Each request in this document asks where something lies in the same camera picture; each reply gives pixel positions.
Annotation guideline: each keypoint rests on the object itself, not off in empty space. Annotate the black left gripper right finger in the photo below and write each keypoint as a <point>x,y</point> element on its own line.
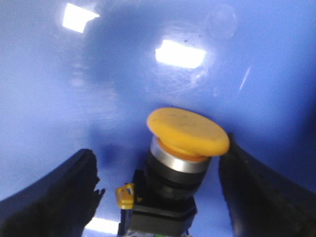
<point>260,201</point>

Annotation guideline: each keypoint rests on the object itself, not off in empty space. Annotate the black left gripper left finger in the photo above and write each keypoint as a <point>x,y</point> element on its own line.
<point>60,204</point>

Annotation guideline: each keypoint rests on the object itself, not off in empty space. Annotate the yellow mushroom push button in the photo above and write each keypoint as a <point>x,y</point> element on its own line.
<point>159,201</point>

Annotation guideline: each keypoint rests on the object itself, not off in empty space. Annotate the blue plastic tray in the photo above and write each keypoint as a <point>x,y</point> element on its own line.
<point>86,74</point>

